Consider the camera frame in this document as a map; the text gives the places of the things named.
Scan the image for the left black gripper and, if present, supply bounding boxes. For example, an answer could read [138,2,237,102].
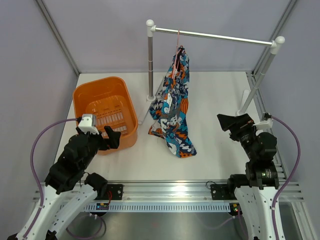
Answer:
[77,125,121,170]

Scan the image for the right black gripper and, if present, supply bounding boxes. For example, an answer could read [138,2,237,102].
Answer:
[217,113,259,161]

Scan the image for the colourful patterned shorts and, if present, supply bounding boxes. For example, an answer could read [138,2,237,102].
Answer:
[148,45,197,158]

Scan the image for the pink clothes hanger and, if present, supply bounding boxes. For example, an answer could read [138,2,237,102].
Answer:
[172,29,180,80]

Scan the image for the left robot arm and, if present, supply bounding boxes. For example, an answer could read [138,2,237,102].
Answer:
[8,126,121,240]

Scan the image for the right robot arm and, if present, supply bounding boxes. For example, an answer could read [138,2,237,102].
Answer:
[217,113,286,240]

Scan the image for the orange plastic basket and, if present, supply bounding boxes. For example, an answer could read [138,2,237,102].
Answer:
[72,76,138,156]

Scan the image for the silver white clothes rack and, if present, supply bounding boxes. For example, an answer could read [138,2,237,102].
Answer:
[137,19,286,125]

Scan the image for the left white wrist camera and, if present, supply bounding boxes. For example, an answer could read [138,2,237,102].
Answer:
[76,114,100,135]

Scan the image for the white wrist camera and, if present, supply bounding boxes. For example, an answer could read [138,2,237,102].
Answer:
[253,112,273,131]
[76,114,100,135]

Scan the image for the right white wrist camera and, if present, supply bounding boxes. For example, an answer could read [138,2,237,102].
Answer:
[253,112,273,131]

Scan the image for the right aluminium frame post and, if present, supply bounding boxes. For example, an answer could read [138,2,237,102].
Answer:
[251,0,300,77]

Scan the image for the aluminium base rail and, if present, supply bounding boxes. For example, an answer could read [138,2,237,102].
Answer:
[32,180,305,204]

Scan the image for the white slotted cable duct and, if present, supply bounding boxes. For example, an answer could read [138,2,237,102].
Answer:
[83,202,231,213]

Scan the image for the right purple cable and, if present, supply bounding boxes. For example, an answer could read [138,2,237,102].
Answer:
[199,115,301,240]

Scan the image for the aluminium corner frame post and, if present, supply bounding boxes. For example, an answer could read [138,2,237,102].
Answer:
[34,0,81,77]

